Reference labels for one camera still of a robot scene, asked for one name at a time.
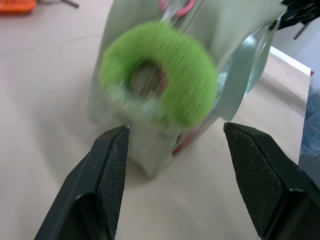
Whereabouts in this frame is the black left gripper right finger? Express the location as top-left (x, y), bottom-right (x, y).
top-left (223, 121), bottom-right (320, 240)

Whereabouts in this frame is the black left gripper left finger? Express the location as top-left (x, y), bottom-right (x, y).
top-left (33, 124), bottom-right (131, 240)

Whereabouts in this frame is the blue translucent plastic bag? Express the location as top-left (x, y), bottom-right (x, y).
top-left (300, 85), bottom-right (320, 157)

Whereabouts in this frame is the black object with rod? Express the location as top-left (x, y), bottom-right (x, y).
top-left (276, 0), bottom-right (320, 41)

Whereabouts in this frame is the orange plastic object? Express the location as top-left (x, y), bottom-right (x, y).
top-left (0, 0), bottom-right (36, 15)

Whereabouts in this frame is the green plush ring keychain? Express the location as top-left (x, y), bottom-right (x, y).
top-left (98, 20), bottom-right (218, 129)

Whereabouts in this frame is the pink keychain clasp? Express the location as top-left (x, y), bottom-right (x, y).
top-left (158, 0), bottom-right (196, 17)

